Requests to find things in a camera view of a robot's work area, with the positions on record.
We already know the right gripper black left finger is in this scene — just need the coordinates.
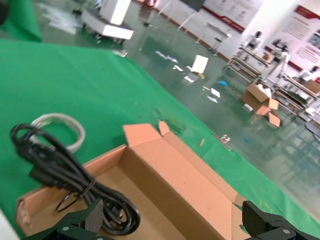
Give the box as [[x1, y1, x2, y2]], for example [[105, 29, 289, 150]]
[[23, 199, 111, 240]]

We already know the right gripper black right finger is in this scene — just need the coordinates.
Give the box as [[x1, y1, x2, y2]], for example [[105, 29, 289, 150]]
[[241, 199, 320, 240]]

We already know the black power cable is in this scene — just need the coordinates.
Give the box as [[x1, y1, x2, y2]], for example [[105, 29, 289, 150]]
[[9, 123, 141, 236]]

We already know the cardboard box with holed flap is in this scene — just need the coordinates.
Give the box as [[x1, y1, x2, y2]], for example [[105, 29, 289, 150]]
[[15, 119, 253, 240]]

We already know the clear tape roll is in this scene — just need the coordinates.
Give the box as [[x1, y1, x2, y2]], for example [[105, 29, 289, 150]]
[[29, 112, 86, 154]]

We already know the flat cardboard piece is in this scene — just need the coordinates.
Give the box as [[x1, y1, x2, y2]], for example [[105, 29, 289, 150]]
[[267, 111, 282, 128]]

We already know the large open cardboard carton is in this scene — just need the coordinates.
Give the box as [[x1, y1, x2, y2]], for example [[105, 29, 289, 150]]
[[240, 82, 280, 116]]

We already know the metal workbench rack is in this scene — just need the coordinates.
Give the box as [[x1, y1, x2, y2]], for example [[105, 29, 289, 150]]
[[224, 44, 273, 86], [272, 74, 320, 121]]

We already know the green table cloth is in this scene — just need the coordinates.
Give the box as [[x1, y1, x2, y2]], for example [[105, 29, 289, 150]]
[[0, 38, 320, 240]]

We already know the white black humanoid robot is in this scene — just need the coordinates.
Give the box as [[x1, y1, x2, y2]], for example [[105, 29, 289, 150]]
[[272, 39, 291, 76], [299, 65, 320, 83], [246, 31, 263, 51]]

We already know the white paper bag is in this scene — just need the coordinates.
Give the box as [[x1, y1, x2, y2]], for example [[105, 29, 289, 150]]
[[186, 54, 210, 76]]

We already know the black round stool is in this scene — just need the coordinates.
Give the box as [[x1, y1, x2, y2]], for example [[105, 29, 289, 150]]
[[209, 37, 222, 55]]

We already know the white narrow table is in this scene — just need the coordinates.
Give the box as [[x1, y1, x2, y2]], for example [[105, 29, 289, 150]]
[[194, 21, 232, 55]]

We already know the green covered table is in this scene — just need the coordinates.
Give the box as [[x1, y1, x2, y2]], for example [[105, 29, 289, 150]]
[[0, 0, 43, 43]]

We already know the scattered white paper pile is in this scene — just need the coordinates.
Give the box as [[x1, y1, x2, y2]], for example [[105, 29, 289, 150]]
[[42, 4, 78, 33]]

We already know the black display board on stand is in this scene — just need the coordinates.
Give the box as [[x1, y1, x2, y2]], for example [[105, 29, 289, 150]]
[[159, 0, 206, 32]]

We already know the white red wall info poster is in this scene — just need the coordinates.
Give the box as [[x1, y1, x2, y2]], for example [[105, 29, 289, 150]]
[[202, 0, 265, 33], [287, 4, 320, 73]]

